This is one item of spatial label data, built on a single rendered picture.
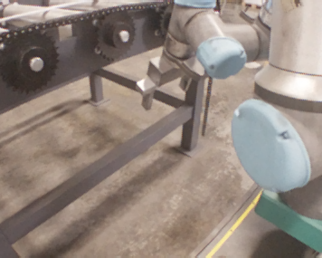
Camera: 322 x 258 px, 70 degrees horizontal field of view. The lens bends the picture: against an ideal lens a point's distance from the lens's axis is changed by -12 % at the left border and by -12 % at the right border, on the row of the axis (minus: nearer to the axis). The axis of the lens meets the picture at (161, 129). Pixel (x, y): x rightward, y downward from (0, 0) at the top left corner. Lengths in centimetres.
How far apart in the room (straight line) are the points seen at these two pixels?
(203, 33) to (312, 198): 33
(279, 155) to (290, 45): 11
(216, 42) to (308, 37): 19
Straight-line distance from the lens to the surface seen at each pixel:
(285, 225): 52
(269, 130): 27
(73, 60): 82
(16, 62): 68
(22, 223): 99
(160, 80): 58
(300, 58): 28
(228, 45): 42
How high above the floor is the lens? 107
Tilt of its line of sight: 35 degrees down
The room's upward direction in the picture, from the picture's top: 2 degrees clockwise
